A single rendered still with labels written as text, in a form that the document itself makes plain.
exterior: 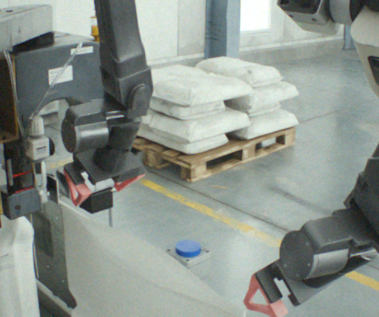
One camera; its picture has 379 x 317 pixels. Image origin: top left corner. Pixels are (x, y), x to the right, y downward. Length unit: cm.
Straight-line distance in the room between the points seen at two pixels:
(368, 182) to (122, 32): 43
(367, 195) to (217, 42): 652
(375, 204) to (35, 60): 71
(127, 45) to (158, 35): 577
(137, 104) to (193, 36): 612
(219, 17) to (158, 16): 85
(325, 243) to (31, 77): 69
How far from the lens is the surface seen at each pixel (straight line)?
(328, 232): 64
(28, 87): 113
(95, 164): 101
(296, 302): 74
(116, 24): 86
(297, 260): 65
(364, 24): 106
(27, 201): 119
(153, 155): 415
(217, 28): 711
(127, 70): 89
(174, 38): 681
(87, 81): 120
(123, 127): 93
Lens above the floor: 152
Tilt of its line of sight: 20 degrees down
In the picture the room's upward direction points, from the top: 1 degrees clockwise
